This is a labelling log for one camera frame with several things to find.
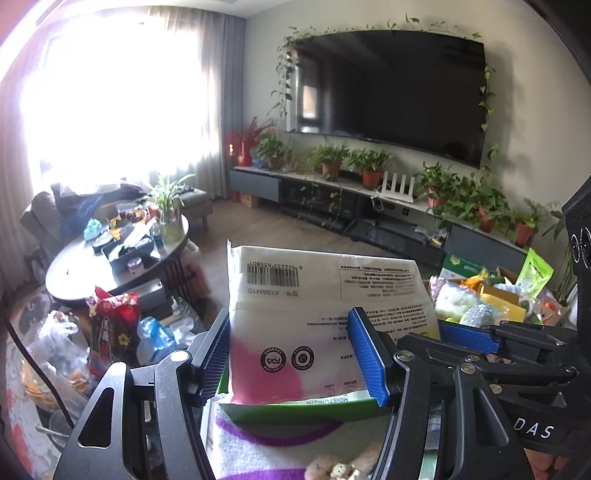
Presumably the filled green tray box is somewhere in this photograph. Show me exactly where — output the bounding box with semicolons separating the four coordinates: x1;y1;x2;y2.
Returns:
428;271;536;326

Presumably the dark oval coffee table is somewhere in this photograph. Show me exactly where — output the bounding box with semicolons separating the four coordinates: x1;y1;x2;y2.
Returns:
44;209;191;305

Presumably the red gift bag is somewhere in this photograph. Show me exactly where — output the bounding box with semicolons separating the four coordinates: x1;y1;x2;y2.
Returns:
86;287;141;377

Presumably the silver scrub ball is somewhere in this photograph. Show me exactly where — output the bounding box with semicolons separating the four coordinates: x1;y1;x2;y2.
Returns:
459;303;499;328

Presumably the empty green tray box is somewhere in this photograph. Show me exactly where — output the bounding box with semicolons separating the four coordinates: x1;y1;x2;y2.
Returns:
216;369;391;425

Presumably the green standing pouch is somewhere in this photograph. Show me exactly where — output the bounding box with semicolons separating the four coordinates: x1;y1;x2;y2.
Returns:
516;248;554;298

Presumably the pink white tissue pack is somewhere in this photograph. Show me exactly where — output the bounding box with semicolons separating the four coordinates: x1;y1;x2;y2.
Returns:
228;246;439;405

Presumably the large wall television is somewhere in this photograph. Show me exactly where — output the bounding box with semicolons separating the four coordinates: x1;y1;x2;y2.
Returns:
287;30;486;167

